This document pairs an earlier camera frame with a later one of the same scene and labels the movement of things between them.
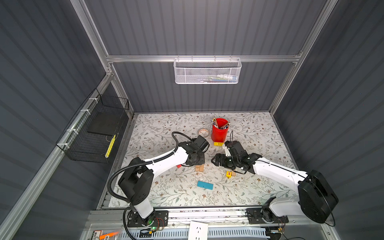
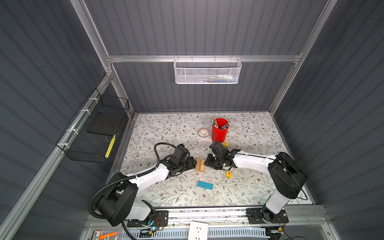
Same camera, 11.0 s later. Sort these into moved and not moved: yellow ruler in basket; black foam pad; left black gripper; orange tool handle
Moved: left black gripper
Not moved: orange tool handle; yellow ruler in basket; black foam pad
